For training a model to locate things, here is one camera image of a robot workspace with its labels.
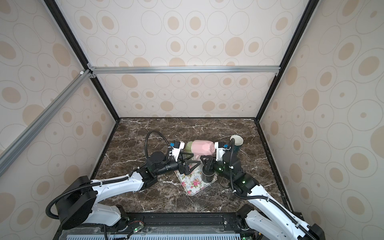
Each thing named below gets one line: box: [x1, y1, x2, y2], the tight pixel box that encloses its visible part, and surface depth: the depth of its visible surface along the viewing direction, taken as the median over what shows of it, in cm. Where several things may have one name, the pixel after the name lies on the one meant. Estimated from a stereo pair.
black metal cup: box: [201, 165, 216, 183], surface depth 82 cm
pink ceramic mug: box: [191, 140, 216, 156], surface depth 72 cm
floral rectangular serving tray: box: [174, 166, 218, 197], surface depth 89 cm
